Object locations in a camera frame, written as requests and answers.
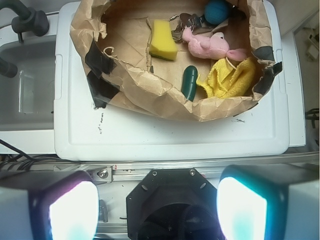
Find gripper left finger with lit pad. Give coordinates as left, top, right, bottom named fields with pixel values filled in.
left=0, top=170, right=99, bottom=240

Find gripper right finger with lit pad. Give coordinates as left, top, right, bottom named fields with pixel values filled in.
left=216, top=164, right=320, bottom=240

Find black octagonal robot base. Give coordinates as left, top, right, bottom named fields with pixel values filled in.
left=126, top=168, right=225, bottom=240

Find yellow cloth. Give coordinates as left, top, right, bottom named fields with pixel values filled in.
left=196, top=57, right=256, bottom=99

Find white plastic bin lid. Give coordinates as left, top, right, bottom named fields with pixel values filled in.
left=53, top=2, right=290, bottom=161

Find clear plastic container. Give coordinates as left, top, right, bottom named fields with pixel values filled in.
left=0, top=35, right=56, bottom=131

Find dark green plastic cucumber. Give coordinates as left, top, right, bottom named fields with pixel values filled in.
left=181, top=65, right=198, bottom=101

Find crumpled brown paper bag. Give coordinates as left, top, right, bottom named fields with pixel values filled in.
left=70, top=0, right=282, bottom=122

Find pink plush toy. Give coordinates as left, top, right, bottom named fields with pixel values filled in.
left=182, top=27, right=248, bottom=62

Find yellow sponge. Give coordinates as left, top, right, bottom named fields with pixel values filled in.
left=149, top=19, right=178, bottom=61

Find silver metal keys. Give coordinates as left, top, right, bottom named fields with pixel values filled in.
left=168, top=13, right=205, bottom=42

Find teal yarn ball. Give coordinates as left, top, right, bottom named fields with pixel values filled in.
left=204, top=0, right=230, bottom=25

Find black cables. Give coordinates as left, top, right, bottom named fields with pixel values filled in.
left=0, top=139, right=61, bottom=171

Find aluminium frame rail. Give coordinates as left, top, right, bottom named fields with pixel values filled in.
left=53, top=151, right=320, bottom=181

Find black clamp mount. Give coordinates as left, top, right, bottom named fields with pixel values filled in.
left=0, top=0, right=50, bottom=44

